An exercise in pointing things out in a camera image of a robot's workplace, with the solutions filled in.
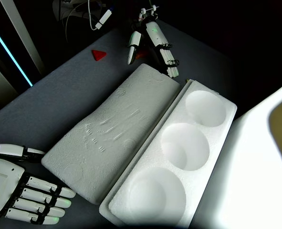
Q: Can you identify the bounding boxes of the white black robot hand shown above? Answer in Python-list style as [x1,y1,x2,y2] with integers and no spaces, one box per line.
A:
[127,21,180,79]
[0,142,76,226]

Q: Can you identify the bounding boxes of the white foam lid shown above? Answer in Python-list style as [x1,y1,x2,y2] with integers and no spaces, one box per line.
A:
[41,63,180,205]

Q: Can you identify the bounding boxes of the white foam tray three wells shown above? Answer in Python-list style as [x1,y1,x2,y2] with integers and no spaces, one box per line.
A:
[98,78,238,229]

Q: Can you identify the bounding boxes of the white usb adapter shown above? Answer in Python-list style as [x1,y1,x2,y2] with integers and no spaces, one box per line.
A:
[94,9,113,31]

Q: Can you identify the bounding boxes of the red triangle block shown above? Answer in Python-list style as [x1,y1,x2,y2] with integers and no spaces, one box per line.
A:
[91,49,107,62]

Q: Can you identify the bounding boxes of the grey table cloth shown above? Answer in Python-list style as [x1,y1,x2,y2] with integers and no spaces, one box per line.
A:
[0,18,239,229]

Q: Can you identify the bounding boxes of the cyan light strip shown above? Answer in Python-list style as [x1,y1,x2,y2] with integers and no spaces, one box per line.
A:
[0,18,33,87]

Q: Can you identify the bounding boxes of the large white robot body shell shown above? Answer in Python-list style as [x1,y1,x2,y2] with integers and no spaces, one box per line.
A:
[189,78,282,229]

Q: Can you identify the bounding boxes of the white cable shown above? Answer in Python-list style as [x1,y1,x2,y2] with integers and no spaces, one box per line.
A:
[87,0,98,31]

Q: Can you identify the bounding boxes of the white frame pillar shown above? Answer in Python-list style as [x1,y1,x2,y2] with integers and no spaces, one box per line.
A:
[0,0,46,75]

